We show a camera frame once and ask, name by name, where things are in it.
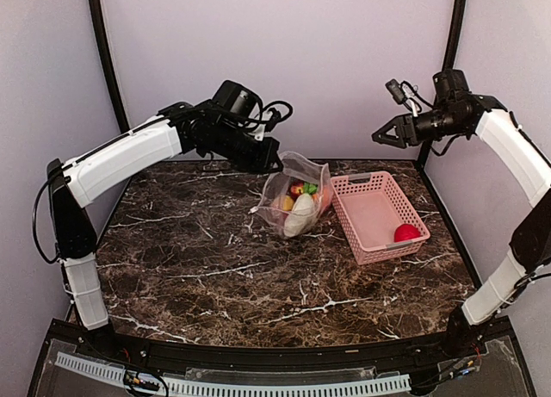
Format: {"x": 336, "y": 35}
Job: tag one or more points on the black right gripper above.
{"x": 405, "y": 127}

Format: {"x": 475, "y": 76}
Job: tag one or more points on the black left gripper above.
{"x": 265, "y": 164}

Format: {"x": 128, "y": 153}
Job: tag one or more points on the red tomato toy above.
{"x": 406, "y": 232}

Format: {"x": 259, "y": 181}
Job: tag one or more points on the small green radish leaf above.
{"x": 310, "y": 188}

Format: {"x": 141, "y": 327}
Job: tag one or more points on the yellow peach toy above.
{"x": 286, "y": 203}

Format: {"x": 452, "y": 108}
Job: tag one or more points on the clear zip top bag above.
{"x": 296, "y": 168}

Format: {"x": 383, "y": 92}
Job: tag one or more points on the wrinkled white radish toy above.
{"x": 300, "y": 216}

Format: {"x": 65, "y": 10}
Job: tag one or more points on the orange fruit toy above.
{"x": 325, "y": 195}

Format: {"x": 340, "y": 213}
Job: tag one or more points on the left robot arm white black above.
{"x": 73, "y": 185}

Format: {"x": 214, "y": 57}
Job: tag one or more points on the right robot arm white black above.
{"x": 457, "y": 112}

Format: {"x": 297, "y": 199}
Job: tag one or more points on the pink plastic basket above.
{"x": 370, "y": 206}

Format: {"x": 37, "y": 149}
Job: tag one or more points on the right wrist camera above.
{"x": 400, "y": 97}

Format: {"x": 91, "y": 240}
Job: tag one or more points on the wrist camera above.
{"x": 265, "y": 122}
{"x": 400, "y": 97}

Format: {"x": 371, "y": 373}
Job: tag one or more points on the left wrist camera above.
{"x": 265, "y": 122}

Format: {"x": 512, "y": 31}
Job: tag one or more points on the right black frame post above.
{"x": 454, "y": 34}

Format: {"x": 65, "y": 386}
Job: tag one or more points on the black frame post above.
{"x": 107, "y": 64}
{"x": 454, "y": 34}

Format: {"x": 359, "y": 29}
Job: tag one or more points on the left black frame post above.
{"x": 107, "y": 64}

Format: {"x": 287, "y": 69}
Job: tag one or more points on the black front rail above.
{"x": 409, "y": 354}

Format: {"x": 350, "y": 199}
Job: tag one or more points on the white slotted cable duct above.
{"x": 212, "y": 382}

